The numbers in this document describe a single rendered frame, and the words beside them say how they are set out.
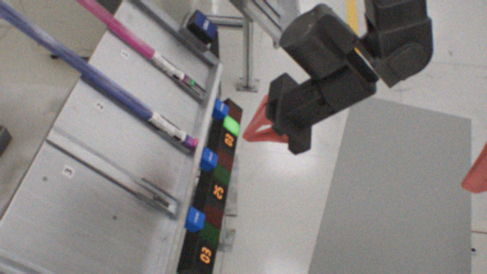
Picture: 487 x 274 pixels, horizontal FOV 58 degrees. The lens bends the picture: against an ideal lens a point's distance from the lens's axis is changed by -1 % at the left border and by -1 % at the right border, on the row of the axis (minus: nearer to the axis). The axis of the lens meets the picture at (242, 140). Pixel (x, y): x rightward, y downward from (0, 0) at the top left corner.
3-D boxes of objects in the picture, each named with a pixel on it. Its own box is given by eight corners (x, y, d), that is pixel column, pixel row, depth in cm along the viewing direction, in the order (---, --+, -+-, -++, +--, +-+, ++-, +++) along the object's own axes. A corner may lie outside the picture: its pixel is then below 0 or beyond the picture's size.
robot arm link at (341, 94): (385, 100, 53) (383, 69, 56) (351, 62, 50) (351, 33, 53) (337, 123, 57) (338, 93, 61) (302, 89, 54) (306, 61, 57)
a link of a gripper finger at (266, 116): (226, 138, 63) (275, 109, 57) (233, 102, 68) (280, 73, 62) (259, 163, 66) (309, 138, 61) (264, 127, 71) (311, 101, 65)
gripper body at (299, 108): (267, 129, 56) (313, 104, 52) (275, 76, 63) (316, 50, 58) (300, 157, 59) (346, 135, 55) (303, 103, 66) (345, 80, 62)
